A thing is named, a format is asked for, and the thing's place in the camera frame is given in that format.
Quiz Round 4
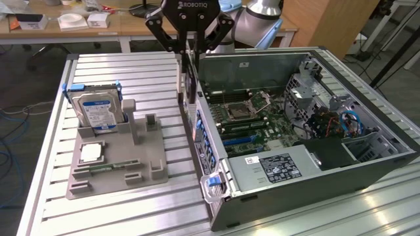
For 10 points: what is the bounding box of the black lamp base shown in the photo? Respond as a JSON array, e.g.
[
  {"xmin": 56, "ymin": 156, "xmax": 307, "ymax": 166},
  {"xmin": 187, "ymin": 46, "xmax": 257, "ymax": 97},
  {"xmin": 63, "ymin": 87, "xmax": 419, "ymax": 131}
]
[{"xmin": 128, "ymin": 0, "xmax": 163, "ymax": 19}]

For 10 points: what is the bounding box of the white box with black top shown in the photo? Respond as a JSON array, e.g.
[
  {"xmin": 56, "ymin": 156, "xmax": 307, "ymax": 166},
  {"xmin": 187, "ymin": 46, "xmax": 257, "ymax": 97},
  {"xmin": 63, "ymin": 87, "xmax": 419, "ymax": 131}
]
[{"xmin": 17, "ymin": 13, "xmax": 48, "ymax": 30}]

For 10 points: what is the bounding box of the RAM stick with white sticker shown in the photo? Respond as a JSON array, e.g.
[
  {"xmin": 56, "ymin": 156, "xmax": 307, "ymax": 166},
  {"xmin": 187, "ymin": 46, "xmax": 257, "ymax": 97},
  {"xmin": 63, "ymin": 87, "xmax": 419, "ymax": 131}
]
[{"xmin": 223, "ymin": 118, "xmax": 268, "ymax": 132}]

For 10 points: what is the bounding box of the blue expansion slot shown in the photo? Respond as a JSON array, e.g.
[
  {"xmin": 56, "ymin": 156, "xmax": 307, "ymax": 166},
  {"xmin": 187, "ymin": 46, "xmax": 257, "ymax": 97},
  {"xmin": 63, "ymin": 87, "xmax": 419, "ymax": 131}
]
[{"xmin": 221, "ymin": 134, "xmax": 260, "ymax": 148}]

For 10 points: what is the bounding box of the black stand leg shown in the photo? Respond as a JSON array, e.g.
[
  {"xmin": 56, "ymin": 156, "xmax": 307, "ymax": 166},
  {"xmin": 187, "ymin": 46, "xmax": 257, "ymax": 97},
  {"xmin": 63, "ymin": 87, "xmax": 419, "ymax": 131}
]
[{"xmin": 369, "ymin": 7, "xmax": 420, "ymax": 89}]

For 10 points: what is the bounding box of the silver chipset heatsink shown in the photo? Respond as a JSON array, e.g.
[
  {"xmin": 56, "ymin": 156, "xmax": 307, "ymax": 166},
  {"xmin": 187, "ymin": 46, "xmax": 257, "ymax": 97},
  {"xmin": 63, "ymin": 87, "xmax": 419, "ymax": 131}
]
[{"xmin": 265, "ymin": 139, "xmax": 287, "ymax": 149}]

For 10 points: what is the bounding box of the wooden desk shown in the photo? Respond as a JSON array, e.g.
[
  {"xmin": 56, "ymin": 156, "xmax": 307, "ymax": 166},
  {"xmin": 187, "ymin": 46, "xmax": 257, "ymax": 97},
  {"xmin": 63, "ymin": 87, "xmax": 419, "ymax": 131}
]
[{"xmin": 0, "ymin": 0, "xmax": 300, "ymax": 54}]

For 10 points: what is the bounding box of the hard disk in blue caddy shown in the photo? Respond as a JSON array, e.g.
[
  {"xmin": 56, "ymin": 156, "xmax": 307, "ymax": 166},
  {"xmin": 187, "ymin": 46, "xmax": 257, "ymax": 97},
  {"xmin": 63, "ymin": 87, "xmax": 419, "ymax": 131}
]
[{"xmin": 61, "ymin": 81, "xmax": 124, "ymax": 135}]

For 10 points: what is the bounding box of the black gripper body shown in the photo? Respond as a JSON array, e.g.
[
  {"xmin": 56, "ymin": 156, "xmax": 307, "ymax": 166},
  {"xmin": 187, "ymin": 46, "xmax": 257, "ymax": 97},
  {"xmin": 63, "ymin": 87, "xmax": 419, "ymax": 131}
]
[{"xmin": 160, "ymin": 0, "xmax": 221, "ymax": 34}]

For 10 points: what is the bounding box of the blue wire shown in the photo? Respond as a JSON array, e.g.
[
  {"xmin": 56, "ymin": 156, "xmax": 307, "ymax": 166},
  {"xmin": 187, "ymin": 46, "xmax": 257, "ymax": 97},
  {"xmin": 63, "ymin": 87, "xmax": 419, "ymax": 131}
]
[{"xmin": 339, "ymin": 110, "xmax": 364, "ymax": 137}]

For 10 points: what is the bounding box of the grey disk bay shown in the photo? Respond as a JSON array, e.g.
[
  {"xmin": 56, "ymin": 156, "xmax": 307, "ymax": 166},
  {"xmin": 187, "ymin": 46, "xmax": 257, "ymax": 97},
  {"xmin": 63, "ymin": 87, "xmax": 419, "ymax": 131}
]
[{"xmin": 340, "ymin": 131, "xmax": 400, "ymax": 163}]

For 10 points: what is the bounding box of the white table frame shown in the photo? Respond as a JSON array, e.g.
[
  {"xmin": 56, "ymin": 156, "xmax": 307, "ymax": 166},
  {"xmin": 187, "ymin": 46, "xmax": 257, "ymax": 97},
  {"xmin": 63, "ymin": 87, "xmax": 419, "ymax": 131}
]
[{"xmin": 380, "ymin": 0, "xmax": 420, "ymax": 71}]

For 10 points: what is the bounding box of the CPU socket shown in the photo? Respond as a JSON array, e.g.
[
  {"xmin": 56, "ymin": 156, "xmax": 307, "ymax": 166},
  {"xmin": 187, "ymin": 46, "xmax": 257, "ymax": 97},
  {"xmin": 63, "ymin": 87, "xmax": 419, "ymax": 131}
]
[{"xmin": 227, "ymin": 101, "xmax": 255, "ymax": 121}]

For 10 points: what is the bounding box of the grey power supply unit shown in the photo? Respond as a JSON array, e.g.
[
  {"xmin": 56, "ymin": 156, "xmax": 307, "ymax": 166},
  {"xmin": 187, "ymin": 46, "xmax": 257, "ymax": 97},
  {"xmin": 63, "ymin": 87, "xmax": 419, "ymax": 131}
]
[{"xmin": 227, "ymin": 144, "xmax": 321, "ymax": 194}]

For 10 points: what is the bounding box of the wooden cabinet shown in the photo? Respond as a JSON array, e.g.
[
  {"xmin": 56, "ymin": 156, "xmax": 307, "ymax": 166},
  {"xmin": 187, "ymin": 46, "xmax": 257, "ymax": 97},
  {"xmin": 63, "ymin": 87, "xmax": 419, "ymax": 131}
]
[{"xmin": 281, "ymin": 0, "xmax": 383, "ymax": 59}]

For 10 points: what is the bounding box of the black plastic shroud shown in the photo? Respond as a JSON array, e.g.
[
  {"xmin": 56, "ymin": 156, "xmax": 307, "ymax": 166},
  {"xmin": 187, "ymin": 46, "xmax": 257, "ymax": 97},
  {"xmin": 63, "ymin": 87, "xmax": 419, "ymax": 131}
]
[{"xmin": 300, "ymin": 136, "xmax": 359, "ymax": 172}]

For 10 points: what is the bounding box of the graphics card with metal bracket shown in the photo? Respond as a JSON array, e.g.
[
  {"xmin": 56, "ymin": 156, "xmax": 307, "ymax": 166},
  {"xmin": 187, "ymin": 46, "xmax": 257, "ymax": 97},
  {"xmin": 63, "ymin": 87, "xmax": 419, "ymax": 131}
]
[{"xmin": 181, "ymin": 31, "xmax": 201, "ymax": 105}]

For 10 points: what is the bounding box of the green RAM stick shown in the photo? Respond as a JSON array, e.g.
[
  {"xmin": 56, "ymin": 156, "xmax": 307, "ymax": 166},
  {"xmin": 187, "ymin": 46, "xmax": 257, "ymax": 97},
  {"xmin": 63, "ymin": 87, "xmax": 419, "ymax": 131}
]
[{"xmin": 73, "ymin": 161, "xmax": 139, "ymax": 174}]

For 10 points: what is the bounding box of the white square dish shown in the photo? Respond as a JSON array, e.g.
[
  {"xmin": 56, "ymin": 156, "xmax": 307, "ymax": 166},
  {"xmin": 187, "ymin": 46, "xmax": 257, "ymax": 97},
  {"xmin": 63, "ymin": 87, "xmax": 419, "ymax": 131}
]
[{"xmin": 57, "ymin": 13, "xmax": 89, "ymax": 32}]

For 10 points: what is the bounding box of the metal socket cover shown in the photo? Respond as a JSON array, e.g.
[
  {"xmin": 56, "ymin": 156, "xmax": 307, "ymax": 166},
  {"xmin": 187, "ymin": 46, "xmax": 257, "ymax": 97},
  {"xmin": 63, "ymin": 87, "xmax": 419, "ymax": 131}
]
[{"xmin": 248, "ymin": 90, "xmax": 273, "ymax": 112}]

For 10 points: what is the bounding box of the silver CPU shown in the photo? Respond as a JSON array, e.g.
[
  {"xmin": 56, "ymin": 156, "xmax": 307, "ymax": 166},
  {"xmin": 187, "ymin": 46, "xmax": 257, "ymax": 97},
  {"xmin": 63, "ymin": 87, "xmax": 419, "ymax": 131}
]
[{"xmin": 79, "ymin": 144, "xmax": 103, "ymax": 164}]

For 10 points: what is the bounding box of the grey parts rack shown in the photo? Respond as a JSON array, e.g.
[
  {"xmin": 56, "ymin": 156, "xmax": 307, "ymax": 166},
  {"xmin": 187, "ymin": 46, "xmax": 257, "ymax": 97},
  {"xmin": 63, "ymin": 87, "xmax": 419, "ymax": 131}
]
[{"xmin": 64, "ymin": 98, "xmax": 169, "ymax": 201}]

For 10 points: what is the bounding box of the green motherboard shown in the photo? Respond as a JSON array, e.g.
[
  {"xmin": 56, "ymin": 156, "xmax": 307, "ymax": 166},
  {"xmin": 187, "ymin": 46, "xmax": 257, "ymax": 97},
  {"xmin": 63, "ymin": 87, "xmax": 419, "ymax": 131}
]
[{"xmin": 204, "ymin": 83, "xmax": 308, "ymax": 158}]

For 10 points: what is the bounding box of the dark grey PC case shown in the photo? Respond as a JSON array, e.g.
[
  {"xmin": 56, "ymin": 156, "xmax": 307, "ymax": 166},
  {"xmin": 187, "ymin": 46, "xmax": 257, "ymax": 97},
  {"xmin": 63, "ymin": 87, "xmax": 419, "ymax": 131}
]
[{"xmin": 176, "ymin": 46, "xmax": 420, "ymax": 232}]

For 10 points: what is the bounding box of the silver disk bay cage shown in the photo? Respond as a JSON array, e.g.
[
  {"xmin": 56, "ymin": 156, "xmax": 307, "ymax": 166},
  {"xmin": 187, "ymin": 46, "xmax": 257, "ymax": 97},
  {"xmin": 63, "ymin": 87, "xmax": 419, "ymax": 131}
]
[{"xmin": 283, "ymin": 72, "xmax": 335, "ymax": 123}]

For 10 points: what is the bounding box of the white carton box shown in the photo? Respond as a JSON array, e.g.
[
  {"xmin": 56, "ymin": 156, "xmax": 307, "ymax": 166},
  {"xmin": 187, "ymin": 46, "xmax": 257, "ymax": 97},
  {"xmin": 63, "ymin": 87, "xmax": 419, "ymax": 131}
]
[{"xmin": 85, "ymin": 12, "xmax": 111, "ymax": 29}]

